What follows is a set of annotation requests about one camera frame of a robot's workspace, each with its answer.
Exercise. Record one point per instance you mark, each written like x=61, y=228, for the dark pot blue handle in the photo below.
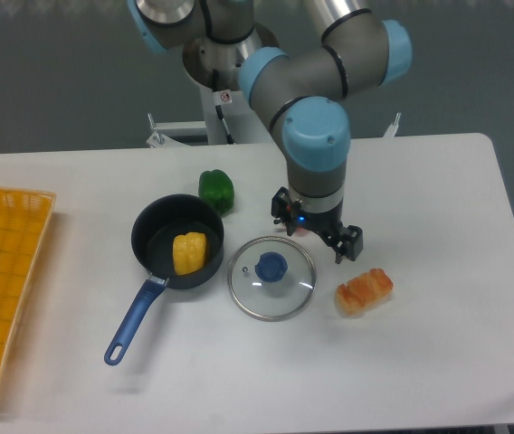
x=151, y=239

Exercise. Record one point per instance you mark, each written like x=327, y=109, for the green toy bell pepper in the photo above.
x=215, y=187

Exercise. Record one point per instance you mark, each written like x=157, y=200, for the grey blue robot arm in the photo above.
x=315, y=132

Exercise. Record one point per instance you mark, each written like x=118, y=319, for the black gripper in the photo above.
x=346, y=241

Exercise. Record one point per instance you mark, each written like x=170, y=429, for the orange toy shrimp sushi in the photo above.
x=362, y=292

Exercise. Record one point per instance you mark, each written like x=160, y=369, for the yellow toy corn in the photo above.
x=189, y=252

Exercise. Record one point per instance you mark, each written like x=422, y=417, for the glass pot lid blue knob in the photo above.
x=271, y=278

